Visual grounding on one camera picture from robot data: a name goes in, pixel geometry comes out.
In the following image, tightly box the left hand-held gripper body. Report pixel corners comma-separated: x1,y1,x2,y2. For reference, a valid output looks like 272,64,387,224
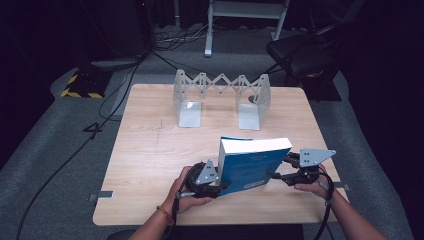
184,158,224,200

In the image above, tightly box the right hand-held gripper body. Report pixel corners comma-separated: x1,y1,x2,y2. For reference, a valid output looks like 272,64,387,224
288,148,337,187

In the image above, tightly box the thick blue book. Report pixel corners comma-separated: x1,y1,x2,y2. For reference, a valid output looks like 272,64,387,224
218,135,293,197

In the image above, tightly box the person's right hand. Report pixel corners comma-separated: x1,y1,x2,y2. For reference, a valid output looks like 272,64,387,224
293,164,335,201

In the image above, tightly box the person's left hand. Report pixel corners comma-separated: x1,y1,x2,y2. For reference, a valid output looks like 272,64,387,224
169,165,214,215

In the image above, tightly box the expandable grey metal bookend rack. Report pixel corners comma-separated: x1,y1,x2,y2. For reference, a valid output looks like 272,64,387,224
172,68,272,131

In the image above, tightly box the black chair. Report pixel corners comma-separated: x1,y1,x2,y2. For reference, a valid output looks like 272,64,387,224
265,19,346,86

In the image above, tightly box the yellow black striped base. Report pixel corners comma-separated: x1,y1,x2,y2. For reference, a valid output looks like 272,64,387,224
60,70,108,100

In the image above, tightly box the white metal stand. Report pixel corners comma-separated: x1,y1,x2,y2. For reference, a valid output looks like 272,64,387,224
203,0,292,59

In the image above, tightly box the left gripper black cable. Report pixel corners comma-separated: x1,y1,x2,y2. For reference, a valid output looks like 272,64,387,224
162,189,188,240

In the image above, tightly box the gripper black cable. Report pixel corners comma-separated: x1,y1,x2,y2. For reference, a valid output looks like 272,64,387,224
312,166,336,240
162,189,188,240

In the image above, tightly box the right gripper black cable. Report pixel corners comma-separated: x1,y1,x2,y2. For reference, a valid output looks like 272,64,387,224
312,166,336,240

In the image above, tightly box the orange bracelet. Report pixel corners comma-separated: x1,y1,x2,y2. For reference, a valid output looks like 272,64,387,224
156,205,175,225

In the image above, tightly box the long black floor cable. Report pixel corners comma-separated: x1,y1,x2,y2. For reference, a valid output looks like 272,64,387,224
14,53,149,240

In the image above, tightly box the bundle of floor cables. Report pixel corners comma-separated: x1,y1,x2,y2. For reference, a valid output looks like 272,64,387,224
154,24,216,53

